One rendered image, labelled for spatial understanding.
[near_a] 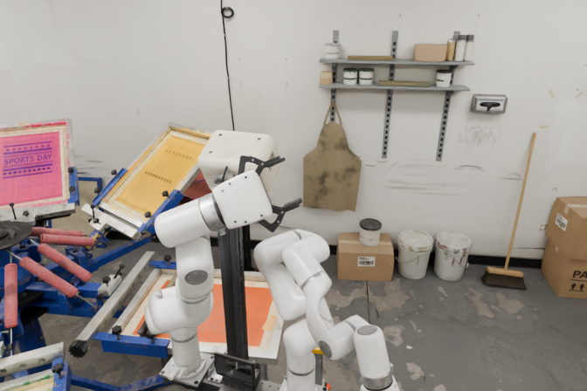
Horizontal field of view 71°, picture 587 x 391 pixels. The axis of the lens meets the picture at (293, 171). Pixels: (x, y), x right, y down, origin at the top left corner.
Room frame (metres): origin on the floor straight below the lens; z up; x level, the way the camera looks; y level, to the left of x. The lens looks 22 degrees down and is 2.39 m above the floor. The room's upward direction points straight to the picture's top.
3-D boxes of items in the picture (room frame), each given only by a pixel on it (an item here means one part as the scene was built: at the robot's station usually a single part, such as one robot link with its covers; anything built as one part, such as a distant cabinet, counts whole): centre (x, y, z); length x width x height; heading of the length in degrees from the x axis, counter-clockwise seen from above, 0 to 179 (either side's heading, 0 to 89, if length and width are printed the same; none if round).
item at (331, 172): (3.52, -0.35, 1.06); 0.53 x 0.07 x 1.05; 83
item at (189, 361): (1.13, 0.40, 1.21); 0.16 x 0.13 x 0.15; 162
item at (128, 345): (1.40, 0.70, 0.98); 0.30 x 0.05 x 0.07; 83
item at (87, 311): (1.70, 0.86, 0.89); 1.24 x 0.06 x 0.06; 83
